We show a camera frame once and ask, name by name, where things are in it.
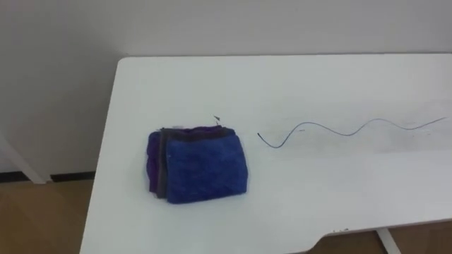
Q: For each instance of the blue purple cloth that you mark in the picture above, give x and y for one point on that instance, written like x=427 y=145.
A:
x=205 y=166

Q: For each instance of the white desk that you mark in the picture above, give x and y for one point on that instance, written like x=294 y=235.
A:
x=282 y=88

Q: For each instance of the white door frame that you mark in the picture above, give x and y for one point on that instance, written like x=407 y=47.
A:
x=22 y=163

